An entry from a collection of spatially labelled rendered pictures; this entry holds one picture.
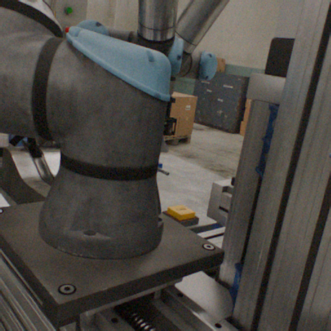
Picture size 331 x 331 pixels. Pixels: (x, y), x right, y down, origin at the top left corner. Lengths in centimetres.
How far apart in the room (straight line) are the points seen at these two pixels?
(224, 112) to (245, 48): 137
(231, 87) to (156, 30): 718
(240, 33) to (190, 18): 768
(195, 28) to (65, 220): 62
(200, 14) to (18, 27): 55
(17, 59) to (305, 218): 34
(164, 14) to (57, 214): 45
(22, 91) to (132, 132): 12
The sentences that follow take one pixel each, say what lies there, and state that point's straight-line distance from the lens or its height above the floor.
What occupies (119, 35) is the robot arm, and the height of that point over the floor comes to 128.
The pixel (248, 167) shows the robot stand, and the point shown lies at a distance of 55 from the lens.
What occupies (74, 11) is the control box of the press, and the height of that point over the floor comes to 138.
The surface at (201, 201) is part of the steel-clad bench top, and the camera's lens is 136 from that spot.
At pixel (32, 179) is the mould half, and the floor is 88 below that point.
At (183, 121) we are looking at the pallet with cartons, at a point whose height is 36.
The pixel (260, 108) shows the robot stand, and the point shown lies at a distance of 54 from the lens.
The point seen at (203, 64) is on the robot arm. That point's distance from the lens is 106.
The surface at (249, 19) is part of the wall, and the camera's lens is 855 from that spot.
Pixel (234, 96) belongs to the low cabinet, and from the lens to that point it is 788.
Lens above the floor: 126
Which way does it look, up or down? 16 degrees down
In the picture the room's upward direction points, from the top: 9 degrees clockwise
